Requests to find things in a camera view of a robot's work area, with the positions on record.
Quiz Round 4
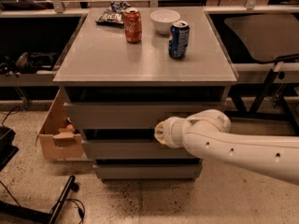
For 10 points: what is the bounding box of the grey top drawer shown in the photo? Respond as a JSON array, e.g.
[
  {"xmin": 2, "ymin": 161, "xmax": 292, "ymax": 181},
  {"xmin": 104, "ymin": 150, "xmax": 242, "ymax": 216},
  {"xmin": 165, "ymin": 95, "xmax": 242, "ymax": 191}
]
[{"xmin": 64, "ymin": 103, "xmax": 223, "ymax": 129}]

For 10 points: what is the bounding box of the grey drawer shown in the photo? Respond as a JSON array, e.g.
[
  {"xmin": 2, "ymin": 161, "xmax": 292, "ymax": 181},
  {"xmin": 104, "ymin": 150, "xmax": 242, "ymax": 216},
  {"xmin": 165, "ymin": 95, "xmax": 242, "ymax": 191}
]
[
  {"xmin": 82, "ymin": 140, "xmax": 192, "ymax": 160},
  {"xmin": 64, "ymin": 103, "xmax": 223, "ymax": 129},
  {"xmin": 93, "ymin": 163, "xmax": 202, "ymax": 180}
]

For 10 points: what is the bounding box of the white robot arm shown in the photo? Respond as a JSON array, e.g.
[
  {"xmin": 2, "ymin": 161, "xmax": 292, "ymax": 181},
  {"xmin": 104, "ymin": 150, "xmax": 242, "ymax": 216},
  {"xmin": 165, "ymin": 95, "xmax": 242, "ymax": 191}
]
[{"xmin": 154, "ymin": 109, "xmax": 299, "ymax": 185}]

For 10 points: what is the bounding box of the grey middle drawer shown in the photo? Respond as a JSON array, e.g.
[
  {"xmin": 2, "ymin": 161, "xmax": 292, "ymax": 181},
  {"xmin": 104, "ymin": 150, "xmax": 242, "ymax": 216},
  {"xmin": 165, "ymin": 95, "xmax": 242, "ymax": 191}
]
[{"xmin": 82, "ymin": 140, "xmax": 192, "ymax": 160}]

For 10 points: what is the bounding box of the grey bottom drawer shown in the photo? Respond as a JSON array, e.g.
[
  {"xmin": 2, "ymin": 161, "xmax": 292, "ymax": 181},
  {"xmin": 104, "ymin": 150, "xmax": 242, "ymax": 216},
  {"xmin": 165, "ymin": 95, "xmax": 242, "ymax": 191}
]
[{"xmin": 93, "ymin": 163, "xmax": 202, "ymax": 180}]

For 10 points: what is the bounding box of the grey drawer cabinet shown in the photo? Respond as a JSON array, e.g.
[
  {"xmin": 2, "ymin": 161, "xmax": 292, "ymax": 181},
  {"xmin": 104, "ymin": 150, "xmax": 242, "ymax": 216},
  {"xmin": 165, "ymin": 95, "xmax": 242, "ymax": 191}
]
[{"xmin": 52, "ymin": 6, "xmax": 239, "ymax": 183}]

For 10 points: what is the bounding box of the cardboard box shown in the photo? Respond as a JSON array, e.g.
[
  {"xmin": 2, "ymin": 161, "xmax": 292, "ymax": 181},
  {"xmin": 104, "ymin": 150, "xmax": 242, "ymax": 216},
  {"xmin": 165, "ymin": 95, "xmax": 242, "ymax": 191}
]
[{"xmin": 38, "ymin": 91, "xmax": 84, "ymax": 160}]

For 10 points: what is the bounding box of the blue soda can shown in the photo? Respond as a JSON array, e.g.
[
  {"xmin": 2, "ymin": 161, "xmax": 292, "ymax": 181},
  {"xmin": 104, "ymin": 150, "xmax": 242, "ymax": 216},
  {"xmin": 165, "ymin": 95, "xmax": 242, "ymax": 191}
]
[{"xmin": 168, "ymin": 21, "xmax": 190, "ymax": 59}]

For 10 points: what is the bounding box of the white bowl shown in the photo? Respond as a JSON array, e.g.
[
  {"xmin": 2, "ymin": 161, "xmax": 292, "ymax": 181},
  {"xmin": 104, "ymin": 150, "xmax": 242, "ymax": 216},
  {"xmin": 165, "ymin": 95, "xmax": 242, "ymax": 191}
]
[{"xmin": 150, "ymin": 9, "xmax": 180, "ymax": 34}]

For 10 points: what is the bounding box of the red cola can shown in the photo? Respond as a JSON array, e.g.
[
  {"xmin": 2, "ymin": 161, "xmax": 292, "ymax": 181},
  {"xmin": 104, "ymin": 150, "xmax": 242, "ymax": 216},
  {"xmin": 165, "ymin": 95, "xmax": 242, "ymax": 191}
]
[{"xmin": 124, "ymin": 7, "xmax": 142, "ymax": 43}]

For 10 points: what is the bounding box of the dark chip bag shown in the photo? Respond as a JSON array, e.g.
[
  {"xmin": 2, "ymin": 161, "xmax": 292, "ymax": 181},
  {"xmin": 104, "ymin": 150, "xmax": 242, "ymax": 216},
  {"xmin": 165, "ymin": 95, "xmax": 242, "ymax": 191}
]
[{"xmin": 96, "ymin": 1, "xmax": 131, "ymax": 26}]

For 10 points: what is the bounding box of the dark office chair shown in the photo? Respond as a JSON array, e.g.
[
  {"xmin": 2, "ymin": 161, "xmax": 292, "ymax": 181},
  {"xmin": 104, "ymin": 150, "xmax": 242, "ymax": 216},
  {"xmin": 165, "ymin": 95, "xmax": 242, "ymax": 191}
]
[{"xmin": 220, "ymin": 12, "xmax": 299, "ymax": 130}]

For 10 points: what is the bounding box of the black box at left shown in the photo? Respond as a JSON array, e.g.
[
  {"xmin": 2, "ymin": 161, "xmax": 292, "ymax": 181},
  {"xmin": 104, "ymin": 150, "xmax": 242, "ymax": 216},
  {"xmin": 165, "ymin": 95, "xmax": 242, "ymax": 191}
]
[{"xmin": 0, "ymin": 126, "xmax": 19, "ymax": 172}]

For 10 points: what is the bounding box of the black floor stand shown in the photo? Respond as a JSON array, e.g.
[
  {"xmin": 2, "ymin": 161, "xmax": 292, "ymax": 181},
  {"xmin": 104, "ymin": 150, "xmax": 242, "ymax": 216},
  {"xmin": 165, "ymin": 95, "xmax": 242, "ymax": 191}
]
[{"xmin": 0, "ymin": 175, "xmax": 78, "ymax": 224}]

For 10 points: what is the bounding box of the black cable on floor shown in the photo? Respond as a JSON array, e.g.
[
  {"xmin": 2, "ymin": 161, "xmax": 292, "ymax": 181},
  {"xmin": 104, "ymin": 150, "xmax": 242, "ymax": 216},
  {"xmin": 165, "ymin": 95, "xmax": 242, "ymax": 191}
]
[{"xmin": 46, "ymin": 198, "xmax": 86, "ymax": 224}]

